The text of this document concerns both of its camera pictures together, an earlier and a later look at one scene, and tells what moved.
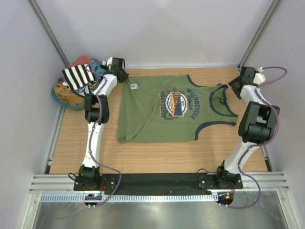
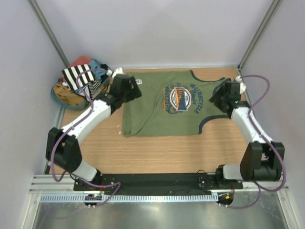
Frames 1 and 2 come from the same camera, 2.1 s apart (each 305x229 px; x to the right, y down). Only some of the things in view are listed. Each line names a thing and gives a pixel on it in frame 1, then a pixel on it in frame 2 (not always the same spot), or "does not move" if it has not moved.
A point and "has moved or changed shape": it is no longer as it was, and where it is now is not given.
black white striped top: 79,76 does not move
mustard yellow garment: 66,95 does not move
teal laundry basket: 66,105 does not move
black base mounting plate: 157,184 does not move
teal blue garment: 98,71 does not move
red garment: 82,60 does not move
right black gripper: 232,84 -> 216,98
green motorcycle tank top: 170,108 has moved or changed shape
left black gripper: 126,76 -> 134,92
